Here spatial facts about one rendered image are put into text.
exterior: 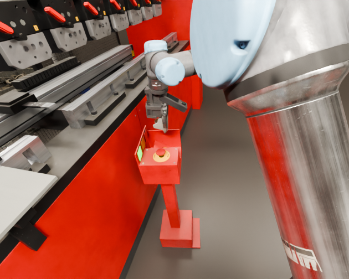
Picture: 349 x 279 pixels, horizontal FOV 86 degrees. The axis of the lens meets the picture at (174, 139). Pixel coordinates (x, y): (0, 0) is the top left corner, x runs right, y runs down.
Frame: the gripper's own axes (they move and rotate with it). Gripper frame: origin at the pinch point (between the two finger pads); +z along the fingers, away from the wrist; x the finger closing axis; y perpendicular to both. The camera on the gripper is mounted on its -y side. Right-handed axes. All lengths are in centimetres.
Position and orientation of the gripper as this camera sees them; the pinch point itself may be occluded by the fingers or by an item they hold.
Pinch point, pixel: (166, 130)
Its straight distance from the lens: 81.9
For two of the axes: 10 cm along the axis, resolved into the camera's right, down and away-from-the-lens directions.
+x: -0.8, 6.3, -7.7
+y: -10.0, -0.4, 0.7
